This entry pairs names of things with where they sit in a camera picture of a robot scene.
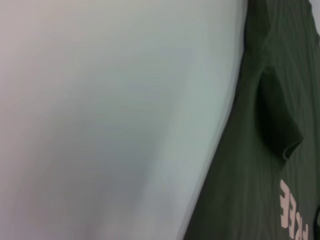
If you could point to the dark green FREE t-shirt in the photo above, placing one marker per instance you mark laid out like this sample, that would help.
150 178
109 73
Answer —
250 150

